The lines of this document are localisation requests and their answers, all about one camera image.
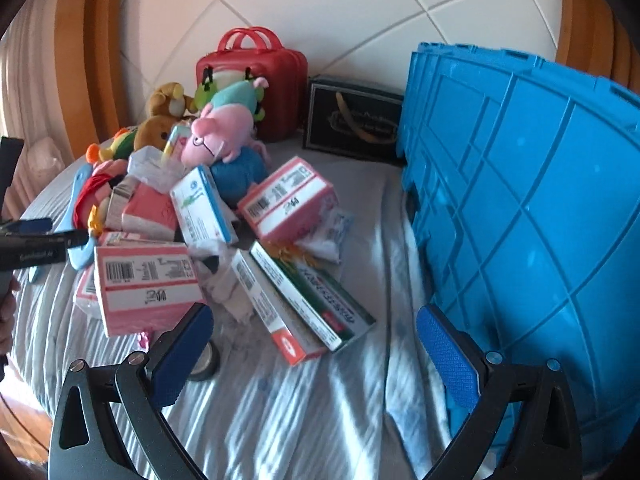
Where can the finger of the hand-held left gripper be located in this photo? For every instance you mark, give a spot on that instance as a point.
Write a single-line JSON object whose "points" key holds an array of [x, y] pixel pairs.
{"points": [[75, 238], [30, 226]]}

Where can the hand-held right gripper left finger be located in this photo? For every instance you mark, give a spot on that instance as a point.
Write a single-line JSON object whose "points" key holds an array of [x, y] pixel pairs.
{"points": [[180, 355]]}

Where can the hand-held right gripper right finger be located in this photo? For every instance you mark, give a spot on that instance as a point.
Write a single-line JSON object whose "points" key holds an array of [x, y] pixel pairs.
{"points": [[450, 355]]}

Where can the red white medicine box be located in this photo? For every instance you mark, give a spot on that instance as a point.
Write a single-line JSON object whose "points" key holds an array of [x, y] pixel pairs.
{"points": [[280, 325]]}

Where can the blue plastic crate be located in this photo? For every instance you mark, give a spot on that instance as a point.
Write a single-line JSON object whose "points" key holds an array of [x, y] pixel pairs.
{"points": [[525, 185]]}

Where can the person's left hand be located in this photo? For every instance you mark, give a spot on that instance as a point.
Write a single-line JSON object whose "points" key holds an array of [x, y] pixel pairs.
{"points": [[6, 320]]}

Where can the black tape roll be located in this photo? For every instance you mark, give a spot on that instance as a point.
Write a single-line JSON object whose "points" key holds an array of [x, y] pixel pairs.
{"points": [[210, 365]]}

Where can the pink box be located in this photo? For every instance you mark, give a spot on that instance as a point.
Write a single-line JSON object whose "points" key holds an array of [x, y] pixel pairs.
{"points": [[295, 210], [150, 310], [150, 210]]}

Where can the red plush toy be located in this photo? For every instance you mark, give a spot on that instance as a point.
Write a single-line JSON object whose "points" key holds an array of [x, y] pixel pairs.
{"points": [[95, 187]]}

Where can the crumpled white box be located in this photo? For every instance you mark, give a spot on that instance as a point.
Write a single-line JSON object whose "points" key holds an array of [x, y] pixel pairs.
{"points": [[150, 170]]}

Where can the orange green plush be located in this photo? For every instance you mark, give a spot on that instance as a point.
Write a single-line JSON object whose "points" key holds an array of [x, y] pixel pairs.
{"points": [[117, 145]]}

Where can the pale curtain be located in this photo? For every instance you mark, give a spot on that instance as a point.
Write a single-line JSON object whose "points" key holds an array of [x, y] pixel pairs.
{"points": [[35, 110]]}

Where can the blue white medicine box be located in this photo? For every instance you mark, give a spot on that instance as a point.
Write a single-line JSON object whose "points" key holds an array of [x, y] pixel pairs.
{"points": [[200, 205]]}

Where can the brown bear plush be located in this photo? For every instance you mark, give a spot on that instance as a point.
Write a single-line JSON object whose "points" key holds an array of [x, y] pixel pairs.
{"points": [[152, 132]]}

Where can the striped bed sheet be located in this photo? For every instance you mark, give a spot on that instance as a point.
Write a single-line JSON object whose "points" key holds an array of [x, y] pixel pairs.
{"points": [[300, 410]]}

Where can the green white medicine box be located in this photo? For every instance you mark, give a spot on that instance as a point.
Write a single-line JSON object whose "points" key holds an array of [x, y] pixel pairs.
{"points": [[320, 305]]}

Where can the brown monkey plush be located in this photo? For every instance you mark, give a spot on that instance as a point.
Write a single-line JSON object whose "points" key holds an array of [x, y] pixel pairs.
{"points": [[170, 102]]}

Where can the white plastic packet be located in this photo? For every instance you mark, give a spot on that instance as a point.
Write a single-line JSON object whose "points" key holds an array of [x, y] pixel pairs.
{"points": [[332, 235]]}

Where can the pink pig plush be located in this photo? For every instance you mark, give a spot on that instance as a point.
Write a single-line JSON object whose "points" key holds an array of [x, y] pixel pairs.
{"points": [[220, 130]]}

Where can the green-headed teal plush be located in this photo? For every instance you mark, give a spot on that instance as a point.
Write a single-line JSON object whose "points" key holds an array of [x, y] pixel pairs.
{"points": [[235, 95]]}

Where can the black gift box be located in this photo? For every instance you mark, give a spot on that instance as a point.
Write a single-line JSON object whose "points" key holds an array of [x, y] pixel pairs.
{"points": [[350, 125]]}

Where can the red carry case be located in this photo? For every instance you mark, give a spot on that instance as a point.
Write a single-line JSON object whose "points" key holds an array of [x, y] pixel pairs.
{"points": [[280, 90]]}

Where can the leaning wooden boards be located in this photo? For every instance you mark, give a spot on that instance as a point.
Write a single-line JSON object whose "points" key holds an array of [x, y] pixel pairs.
{"points": [[575, 25]]}

